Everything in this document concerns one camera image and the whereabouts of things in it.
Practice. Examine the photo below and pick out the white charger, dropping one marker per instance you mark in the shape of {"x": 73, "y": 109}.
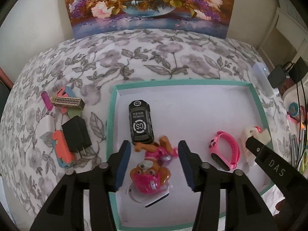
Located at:
{"x": 48, "y": 126}

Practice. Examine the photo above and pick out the white and pink toy figure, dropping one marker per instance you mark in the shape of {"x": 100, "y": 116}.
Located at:
{"x": 250, "y": 134}

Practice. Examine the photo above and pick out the white shelf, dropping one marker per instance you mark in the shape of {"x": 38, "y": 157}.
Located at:
{"x": 284, "y": 21}

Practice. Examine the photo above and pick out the purple lighter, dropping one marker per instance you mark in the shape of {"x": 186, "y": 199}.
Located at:
{"x": 47, "y": 101}

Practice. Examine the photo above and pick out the teal cardboard box lid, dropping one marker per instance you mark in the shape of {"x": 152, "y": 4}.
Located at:
{"x": 192, "y": 105}

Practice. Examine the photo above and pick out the flower painting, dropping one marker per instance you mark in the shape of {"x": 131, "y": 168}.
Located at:
{"x": 144, "y": 0}

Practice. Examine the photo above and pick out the printed booklet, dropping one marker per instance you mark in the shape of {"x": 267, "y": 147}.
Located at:
{"x": 303, "y": 156}

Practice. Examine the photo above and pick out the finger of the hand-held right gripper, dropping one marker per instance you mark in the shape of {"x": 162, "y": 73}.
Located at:
{"x": 255, "y": 146}

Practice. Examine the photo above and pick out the black toy car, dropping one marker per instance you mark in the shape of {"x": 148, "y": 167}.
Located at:
{"x": 139, "y": 122}

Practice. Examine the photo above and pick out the black charger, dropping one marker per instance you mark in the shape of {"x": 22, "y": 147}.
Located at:
{"x": 75, "y": 134}

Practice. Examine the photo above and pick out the black power adapter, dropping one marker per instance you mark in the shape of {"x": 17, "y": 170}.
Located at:
{"x": 276, "y": 77}

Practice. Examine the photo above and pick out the pink watch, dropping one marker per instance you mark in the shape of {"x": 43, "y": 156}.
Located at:
{"x": 216, "y": 149}

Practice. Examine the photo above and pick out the white power strip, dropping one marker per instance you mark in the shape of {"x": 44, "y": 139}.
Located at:
{"x": 262, "y": 74}

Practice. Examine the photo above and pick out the brown wooden rail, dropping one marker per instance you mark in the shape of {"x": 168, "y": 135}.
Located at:
{"x": 4, "y": 77}

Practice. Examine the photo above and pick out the pink brown toy dog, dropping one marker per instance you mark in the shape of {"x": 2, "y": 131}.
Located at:
{"x": 149, "y": 173}

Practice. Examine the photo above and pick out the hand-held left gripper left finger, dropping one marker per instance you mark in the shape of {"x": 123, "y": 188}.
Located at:
{"x": 122, "y": 166}

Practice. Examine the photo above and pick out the brass harmonica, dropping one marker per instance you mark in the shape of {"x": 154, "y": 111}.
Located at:
{"x": 67, "y": 102}

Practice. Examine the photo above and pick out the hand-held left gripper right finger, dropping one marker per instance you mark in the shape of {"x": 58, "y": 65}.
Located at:
{"x": 186, "y": 166}

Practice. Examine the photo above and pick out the grey floral blanket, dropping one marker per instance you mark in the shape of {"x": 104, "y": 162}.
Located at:
{"x": 72, "y": 60}

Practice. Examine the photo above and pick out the person's right hand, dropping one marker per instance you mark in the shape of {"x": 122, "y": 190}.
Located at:
{"x": 280, "y": 204}

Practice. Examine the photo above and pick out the round blue tin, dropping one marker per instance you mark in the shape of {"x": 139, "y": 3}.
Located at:
{"x": 294, "y": 108}

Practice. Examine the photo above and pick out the colourful toy clutter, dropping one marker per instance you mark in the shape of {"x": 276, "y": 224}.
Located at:
{"x": 303, "y": 122}

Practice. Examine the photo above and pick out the grey metal tool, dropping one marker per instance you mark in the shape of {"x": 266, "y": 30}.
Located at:
{"x": 292, "y": 145}

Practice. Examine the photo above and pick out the blue orange green foam toy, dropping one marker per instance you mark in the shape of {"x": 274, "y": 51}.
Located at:
{"x": 63, "y": 92}

